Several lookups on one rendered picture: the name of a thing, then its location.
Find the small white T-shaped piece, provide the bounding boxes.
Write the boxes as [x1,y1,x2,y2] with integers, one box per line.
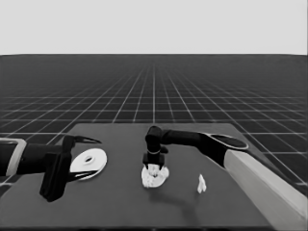
[196,173,208,194]

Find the large thick white disc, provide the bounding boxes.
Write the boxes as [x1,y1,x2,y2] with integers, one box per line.
[69,147,109,181]

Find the white round carrier with pins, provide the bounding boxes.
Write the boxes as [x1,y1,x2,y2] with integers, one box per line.
[141,163,170,190]

